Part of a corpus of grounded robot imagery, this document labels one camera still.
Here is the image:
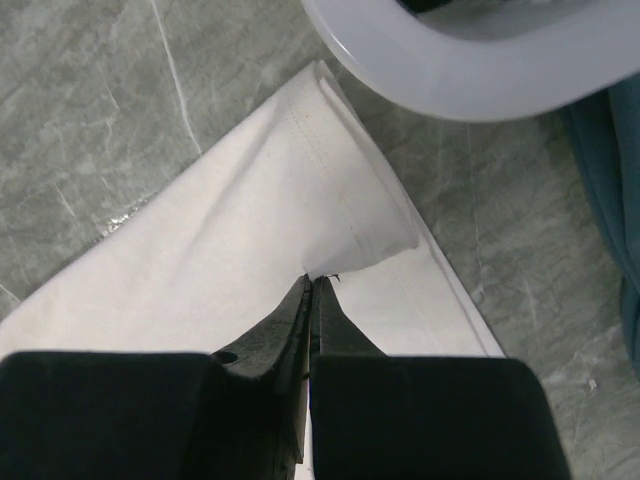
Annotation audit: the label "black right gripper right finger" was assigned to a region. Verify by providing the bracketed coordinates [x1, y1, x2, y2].
[310, 277, 570, 479]

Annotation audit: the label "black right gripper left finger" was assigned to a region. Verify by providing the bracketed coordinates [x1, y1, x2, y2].
[1, 277, 313, 479]

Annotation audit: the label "cream white t shirt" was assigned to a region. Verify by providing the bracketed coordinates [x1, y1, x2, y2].
[1, 62, 502, 357]

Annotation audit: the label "folded blue t shirt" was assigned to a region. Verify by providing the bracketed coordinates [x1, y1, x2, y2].
[561, 75, 639, 372]

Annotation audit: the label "white plastic laundry basket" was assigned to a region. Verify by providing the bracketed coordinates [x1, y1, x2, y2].
[303, 1, 639, 122]

